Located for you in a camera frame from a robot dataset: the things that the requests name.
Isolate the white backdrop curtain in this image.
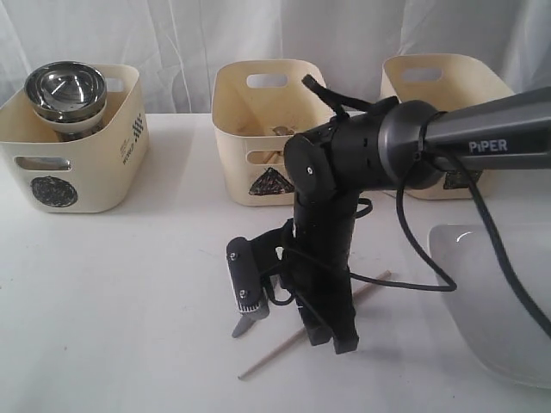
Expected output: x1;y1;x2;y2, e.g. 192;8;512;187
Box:
1;0;550;113

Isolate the steel table knife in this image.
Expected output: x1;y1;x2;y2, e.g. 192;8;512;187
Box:
232;275;279;339

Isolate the steel mug with solid handle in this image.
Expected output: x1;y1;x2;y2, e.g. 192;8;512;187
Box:
15;157;71;171

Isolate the large white square plate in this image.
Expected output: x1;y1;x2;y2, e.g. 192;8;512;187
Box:
428;223;550;389

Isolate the stainless steel bowl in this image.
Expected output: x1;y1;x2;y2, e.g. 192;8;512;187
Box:
38;71;90;110
23;61;108;123

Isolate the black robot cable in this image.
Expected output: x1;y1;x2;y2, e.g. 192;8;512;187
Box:
257;75;551;341

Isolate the cream bin with circle mark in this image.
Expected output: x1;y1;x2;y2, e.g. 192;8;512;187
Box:
1;65;149;213

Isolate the white ceramic bowl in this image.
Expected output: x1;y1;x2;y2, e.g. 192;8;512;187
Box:
41;110;104;134

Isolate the steel spoon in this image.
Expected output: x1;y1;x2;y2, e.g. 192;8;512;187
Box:
272;126;295;136

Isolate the cream bin with square mark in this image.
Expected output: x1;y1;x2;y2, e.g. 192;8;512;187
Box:
380;53;514;200

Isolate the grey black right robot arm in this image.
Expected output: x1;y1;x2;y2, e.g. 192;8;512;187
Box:
254;88;550;354

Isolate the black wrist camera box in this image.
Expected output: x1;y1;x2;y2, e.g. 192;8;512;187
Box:
226;237;269;321

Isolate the cream bin with triangle mark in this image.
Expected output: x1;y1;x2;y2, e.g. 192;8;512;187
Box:
212;59;332;207

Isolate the wooden chopstick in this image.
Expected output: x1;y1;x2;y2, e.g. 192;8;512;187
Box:
237;283;375;381
247;126;282;164

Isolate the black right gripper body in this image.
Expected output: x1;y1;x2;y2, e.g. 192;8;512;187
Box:
253;191;357;310

